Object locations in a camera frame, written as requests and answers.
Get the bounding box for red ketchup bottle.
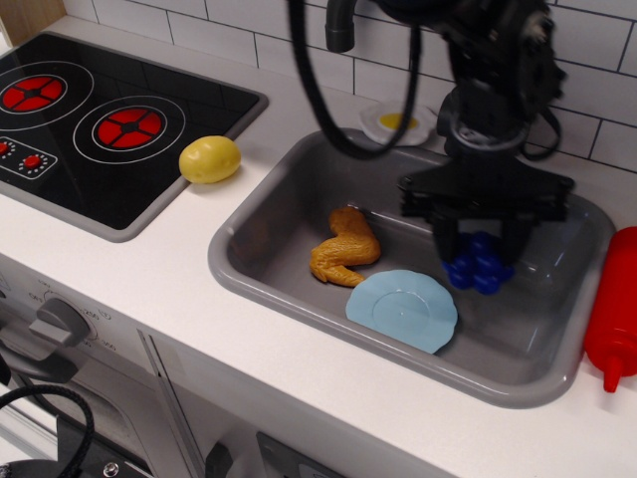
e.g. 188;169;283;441
584;226;636;393

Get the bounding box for black toy stove top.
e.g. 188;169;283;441
1;33;268;242

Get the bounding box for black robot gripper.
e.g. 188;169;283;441
398;155;574;266

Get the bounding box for grey toy sink basin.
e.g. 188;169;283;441
208;132;615;408

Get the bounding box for yellow toy potato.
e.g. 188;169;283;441
178;135;242;184

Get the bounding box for light blue toy plate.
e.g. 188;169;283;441
345;270;458;354

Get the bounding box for black braided cable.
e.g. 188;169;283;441
287;0;424;161

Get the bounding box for blue toy blueberries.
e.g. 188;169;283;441
443;231;516;295

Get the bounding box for toy chicken wing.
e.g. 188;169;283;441
310;206;381;288

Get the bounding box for dark grey toy faucet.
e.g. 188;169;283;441
323;0;458;159

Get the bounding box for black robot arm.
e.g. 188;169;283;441
379;1;574;265

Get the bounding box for toy fried egg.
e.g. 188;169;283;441
359;102;437;146

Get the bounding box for black cable lower left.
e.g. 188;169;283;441
0;385;96;478

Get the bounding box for grey oven knob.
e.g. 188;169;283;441
29;298;91;347

